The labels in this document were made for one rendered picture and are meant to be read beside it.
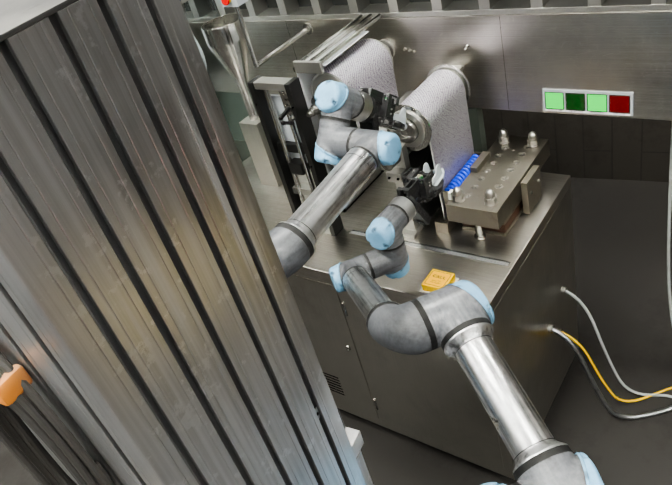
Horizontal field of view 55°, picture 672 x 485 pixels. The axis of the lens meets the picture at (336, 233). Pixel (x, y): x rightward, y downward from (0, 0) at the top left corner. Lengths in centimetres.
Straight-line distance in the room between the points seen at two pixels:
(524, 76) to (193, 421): 159
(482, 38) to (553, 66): 22
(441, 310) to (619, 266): 192
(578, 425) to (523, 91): 125
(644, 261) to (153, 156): 286
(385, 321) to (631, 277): 192
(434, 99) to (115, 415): 149
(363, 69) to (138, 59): 148
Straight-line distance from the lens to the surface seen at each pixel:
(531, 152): 209
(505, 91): 208
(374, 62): 205
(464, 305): 140
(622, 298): 307
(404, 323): 138
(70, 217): 52
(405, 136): 187
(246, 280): 68
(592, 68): 196
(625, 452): 257
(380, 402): 243
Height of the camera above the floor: 211
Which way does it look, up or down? 35 degrees down
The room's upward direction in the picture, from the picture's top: 17 degrees counter-clockwise
